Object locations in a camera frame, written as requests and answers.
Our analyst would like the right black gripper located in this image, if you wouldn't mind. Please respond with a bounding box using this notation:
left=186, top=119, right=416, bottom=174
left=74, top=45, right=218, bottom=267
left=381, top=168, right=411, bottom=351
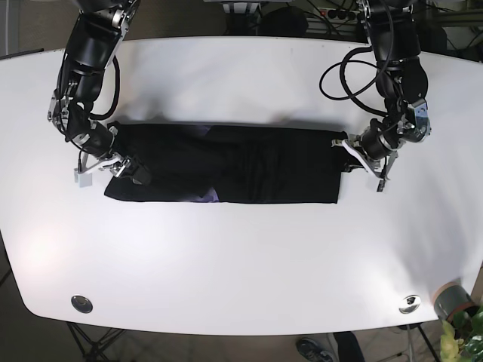
left=72, top=140, right=152, bottom=187

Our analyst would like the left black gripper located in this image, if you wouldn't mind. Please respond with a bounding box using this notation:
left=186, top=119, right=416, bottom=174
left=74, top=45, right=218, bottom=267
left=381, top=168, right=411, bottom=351
left=331, top=118, right=431, bottom=192

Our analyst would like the black printed T-shirt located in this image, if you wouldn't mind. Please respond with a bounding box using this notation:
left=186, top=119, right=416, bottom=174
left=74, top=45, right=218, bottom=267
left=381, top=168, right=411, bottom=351
left=104, top=124, right=349, bottom=204

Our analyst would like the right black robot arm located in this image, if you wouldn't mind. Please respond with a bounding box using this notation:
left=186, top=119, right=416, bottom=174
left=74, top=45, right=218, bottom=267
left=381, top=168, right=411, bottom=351
left=48, top=1, right=152, bottom=185

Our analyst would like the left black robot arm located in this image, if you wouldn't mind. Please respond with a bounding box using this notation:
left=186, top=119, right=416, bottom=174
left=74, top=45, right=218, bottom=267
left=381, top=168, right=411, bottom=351
left=333, top=1, right=431, bottom=192

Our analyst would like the left silver table grommet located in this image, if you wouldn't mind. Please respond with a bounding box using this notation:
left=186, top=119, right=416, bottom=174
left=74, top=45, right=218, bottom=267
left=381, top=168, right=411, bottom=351
left=71, top=295, right=94, bottom=314

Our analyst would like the silver table grommet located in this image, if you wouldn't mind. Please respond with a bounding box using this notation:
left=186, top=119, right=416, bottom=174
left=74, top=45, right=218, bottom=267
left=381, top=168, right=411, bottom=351
left=71, top=295, right=94, bottom=314
left=398, top=295, right=421, bottom=314

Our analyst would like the right silver table grommet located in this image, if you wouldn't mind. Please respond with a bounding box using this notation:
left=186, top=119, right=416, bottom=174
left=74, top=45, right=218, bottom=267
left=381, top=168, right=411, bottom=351
left=398, top=295, right=421, bottom=314

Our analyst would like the grey plant pot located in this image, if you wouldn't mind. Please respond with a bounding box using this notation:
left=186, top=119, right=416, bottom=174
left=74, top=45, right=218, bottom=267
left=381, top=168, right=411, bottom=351
left=432, top=282, right=478, bottom=322

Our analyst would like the green potted plant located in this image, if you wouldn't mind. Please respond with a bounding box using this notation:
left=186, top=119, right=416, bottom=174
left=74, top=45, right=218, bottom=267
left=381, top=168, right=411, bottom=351
left=440, top=306, right=482, bottom=362

